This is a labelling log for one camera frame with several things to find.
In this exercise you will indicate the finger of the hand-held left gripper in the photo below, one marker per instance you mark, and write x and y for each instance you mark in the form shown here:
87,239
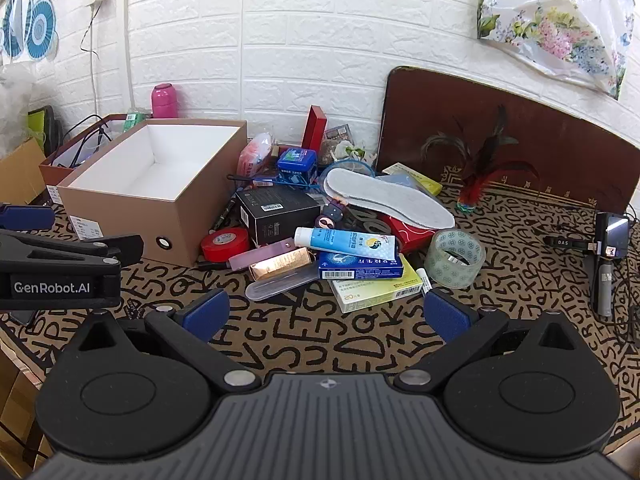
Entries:
25,217
85,248

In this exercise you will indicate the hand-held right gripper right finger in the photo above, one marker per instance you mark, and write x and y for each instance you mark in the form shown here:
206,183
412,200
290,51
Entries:
447,312

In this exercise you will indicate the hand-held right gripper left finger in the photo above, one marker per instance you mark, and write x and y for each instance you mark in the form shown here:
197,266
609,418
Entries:
207,312

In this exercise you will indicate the clear tape roll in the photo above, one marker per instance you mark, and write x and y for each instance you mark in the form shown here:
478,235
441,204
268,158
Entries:
440,260

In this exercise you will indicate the brown cardboard box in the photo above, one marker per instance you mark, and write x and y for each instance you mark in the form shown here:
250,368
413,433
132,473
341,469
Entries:
125,210

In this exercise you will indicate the yellow medicine box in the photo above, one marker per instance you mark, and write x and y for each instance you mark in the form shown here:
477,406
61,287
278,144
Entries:
380,292

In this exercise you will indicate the gold box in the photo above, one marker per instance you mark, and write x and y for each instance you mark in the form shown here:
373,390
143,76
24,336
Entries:
280,265

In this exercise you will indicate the blue medicine box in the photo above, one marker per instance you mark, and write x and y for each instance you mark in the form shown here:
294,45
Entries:
360,266

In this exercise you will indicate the plain corrugated cardboard box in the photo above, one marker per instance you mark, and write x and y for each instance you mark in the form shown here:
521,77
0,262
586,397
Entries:
20,175

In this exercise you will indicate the maroon cardboard box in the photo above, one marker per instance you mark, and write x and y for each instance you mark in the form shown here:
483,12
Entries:
55,170

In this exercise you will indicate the red tape roll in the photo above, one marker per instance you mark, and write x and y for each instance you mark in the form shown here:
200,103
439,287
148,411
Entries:
225,245

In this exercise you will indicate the clear plastic case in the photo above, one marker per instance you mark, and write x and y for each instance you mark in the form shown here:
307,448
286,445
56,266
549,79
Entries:
280,287

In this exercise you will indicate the pink translucent case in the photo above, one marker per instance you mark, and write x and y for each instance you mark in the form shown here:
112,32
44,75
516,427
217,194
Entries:
260,256

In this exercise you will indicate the red flat packet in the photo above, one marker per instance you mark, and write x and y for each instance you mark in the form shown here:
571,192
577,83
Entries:
407,240

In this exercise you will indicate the green and black chair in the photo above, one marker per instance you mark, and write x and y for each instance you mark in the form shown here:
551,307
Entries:
42,127

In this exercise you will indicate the black pen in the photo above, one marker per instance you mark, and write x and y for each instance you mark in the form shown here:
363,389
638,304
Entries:
222,215

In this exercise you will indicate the clear plastic bag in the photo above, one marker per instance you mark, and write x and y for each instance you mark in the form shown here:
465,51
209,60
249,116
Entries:
15,100

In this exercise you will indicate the black product box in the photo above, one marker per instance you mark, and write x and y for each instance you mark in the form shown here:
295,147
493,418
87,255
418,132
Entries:
280,212

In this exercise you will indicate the grey scissors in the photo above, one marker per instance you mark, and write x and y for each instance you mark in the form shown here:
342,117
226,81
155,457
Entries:
365,220

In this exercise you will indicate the blue and white tube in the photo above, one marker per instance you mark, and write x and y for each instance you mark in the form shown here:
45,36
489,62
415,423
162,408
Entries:
345,241

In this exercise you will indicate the white shoe insole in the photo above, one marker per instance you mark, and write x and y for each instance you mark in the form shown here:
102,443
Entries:
390,200

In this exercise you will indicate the cardboard sheet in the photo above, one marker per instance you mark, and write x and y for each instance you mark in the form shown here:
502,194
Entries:
15,410

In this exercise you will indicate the red feather shuttlecock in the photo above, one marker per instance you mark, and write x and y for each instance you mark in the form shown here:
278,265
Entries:
475,180

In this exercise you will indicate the yellow flat box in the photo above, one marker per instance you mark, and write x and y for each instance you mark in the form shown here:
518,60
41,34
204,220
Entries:
415,177

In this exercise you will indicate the purple toy figure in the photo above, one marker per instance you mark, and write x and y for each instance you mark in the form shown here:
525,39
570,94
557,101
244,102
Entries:
330,215

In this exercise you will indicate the pink tissue packet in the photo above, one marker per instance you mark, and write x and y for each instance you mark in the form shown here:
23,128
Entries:
255,155

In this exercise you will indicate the pink thermos bottle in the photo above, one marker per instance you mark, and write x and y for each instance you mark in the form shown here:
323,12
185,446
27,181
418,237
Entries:
163,102

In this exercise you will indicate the small blue box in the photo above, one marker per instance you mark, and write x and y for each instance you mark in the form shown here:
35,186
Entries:
297,165

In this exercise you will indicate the white artificial flowers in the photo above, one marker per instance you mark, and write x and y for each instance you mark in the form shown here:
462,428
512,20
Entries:
350,151

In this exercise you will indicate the printed snack packet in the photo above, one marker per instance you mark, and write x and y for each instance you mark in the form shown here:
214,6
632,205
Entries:
337,135

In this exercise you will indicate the dark brown wooden board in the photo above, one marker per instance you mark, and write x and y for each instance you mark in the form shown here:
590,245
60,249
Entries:
560,135

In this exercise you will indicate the red jewelry box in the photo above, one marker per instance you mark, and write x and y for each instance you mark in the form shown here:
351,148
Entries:
314,127

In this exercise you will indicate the floral plastic bag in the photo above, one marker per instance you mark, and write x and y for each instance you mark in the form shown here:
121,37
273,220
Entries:
550,15

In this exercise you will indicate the black handheld camera gimbal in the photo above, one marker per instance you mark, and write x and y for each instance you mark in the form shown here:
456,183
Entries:
612,255

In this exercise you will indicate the blue fan wall decoration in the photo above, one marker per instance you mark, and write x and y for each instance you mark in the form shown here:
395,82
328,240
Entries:
37,25

